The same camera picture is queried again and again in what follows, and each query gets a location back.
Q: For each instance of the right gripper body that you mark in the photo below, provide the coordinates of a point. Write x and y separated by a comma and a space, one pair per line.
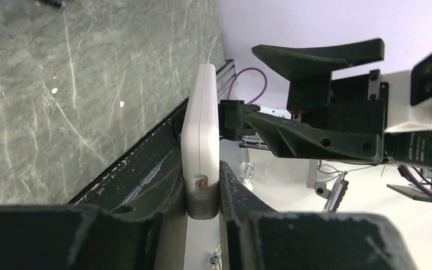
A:
352, 110

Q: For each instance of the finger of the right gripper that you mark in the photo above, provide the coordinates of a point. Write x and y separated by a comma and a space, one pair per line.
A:
298, 63
287, 138

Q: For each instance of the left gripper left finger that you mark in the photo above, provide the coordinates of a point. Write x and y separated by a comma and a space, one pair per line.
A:
146, 234

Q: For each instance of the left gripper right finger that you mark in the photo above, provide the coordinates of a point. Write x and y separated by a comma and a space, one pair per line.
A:
255, 236

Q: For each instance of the white remote control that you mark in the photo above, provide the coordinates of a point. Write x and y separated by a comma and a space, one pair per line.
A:
200, 146

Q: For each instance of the aluminium rail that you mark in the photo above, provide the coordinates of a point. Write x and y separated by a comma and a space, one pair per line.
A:
224, 78

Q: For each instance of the black base frame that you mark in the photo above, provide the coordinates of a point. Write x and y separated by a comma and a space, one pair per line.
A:
142, 166

